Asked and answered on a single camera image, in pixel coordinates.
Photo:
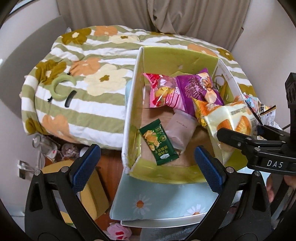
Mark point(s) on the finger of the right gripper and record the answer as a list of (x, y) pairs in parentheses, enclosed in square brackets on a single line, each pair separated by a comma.
[(237, 140)]

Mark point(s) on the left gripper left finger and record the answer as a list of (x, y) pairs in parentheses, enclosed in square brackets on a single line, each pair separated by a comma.
[(53, 209)]

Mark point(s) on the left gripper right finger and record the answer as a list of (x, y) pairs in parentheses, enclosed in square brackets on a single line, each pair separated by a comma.
[(252, 220)]

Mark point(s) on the translucent white cake packet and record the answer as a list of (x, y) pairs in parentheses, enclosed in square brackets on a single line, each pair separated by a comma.
[(180, 129)]

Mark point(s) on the purple braised pork chips bag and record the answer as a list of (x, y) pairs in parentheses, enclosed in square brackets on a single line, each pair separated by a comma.
[(197, 86)]

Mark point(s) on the green cracker packet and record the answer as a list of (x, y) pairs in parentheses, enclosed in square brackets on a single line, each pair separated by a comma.
[(158, 142)]

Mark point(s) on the pink snack bag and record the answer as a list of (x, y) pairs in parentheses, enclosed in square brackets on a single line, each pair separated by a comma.
[(164, 91)]

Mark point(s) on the orange white bread packet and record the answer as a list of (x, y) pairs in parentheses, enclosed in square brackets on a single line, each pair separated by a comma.
[(235, 116)]

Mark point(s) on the yellow stool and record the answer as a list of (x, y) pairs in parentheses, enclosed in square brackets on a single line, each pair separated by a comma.
[(93, 196)]

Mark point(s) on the green cardboard box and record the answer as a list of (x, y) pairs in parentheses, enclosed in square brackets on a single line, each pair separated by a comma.
[(138, 161)]

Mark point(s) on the beige curtain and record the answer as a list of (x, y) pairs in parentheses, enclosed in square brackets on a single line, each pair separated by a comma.
[(216, 22)]

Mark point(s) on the striped floral quilt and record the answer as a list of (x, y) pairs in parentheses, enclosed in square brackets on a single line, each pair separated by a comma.
[(77, 92)]

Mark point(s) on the grey headboard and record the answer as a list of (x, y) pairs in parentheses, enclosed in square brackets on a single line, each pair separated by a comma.
[(26, 56)]

